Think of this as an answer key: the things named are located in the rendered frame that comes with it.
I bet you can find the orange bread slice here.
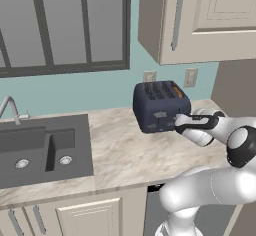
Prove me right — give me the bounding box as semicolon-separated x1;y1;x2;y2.
170;82;184;99

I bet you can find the beige wall cupboard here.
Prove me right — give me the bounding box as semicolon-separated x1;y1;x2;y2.
137;0;256;66

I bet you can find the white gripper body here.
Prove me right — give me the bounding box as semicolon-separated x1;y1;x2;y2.
173;113;193;129

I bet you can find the grey-brown tall cabinet panel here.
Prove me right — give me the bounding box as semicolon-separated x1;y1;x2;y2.
210;59;256;236

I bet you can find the beige wall outlet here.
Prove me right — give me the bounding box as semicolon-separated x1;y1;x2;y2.
142;70;158;84
183;67;200;89

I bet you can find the beige wall cupboard door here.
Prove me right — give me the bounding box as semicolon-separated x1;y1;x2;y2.
159;0;256;65

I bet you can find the grey base cupboard handle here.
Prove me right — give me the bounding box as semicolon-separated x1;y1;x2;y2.
31;204;47;235
7;209;25;236

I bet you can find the grey wall cupboard handle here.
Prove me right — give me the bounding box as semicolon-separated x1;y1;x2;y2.
170;0;185;52

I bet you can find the dark framed window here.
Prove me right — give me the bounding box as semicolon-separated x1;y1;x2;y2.
0;0;132;79

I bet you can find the dark blue toaster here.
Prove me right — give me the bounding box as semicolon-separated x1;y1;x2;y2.
132;80;192;135

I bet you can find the beige base cupboard door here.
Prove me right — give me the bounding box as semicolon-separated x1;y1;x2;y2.
22;187;148;236
0;207;27;236

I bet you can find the dark grey sink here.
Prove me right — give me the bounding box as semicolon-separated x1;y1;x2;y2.
0;113;95;190

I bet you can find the grey toaster lever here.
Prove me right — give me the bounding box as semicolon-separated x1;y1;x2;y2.
152;110;168;119

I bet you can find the silver tap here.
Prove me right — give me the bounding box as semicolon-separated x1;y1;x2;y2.
0;95;31;126

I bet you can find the dark grey dishwasher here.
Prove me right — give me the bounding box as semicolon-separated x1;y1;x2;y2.
143;182;245;236

